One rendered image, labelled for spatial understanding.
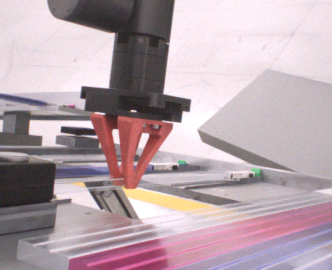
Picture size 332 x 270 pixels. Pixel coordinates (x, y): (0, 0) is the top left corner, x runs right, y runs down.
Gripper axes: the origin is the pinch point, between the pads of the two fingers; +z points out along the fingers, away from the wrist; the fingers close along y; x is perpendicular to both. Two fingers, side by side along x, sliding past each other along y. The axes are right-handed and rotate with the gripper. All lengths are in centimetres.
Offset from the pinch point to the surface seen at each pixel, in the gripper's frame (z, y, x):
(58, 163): 1.7, -22.2, 10.1
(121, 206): 11.6, -32.3, 36.0
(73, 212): 1.7, 4.4, -10.7
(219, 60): -39, -101, 173
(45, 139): 11, -164, 123
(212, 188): 1.1, 1.6, 14.7
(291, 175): -1.1, 5.4, 29.1
